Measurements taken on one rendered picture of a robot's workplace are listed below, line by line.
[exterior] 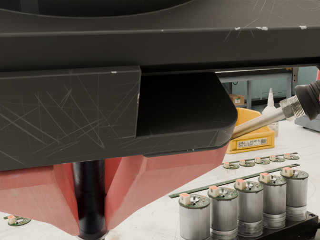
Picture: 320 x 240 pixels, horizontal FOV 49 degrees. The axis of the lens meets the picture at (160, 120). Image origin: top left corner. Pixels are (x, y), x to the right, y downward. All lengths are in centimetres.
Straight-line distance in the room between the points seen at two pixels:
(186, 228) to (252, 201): 6
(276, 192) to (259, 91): 589
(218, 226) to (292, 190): 8
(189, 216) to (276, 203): 9
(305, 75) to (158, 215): 617
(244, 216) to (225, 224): 2
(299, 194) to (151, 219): 15
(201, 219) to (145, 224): 12
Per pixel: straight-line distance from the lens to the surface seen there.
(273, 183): 32
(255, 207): 31
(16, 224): 42
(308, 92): 24
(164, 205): 43
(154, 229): 37
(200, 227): 28
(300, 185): 35
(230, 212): 29
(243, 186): 31
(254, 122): 25
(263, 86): 624
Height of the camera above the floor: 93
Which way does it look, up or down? 11 degrees down
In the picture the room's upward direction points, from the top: 2 degrees counter-clockwise
